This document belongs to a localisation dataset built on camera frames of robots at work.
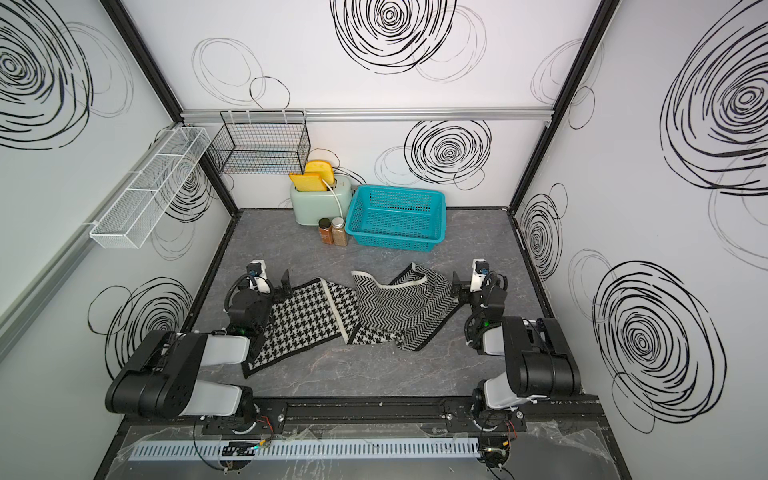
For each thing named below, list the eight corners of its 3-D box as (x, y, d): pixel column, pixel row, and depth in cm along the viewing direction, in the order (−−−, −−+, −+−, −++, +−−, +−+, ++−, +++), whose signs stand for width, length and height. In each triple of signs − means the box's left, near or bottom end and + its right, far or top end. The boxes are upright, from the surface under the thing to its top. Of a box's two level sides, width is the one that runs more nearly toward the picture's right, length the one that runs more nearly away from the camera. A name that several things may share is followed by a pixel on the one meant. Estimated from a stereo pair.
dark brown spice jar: (322, 245, 111) (317, 226, 103) (324, 236, 114) (319, 217, 106) (333, 245, 111) (329, 226, 103) (335, 236, 114) (330, 217, 106)
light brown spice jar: (334, 247, 110) (330, 228, 102) (336, 236, 114) (332, 217, 106) (347, 247, 110) (344, 228, 102) (349, 236, 114) (346, 217, 106)
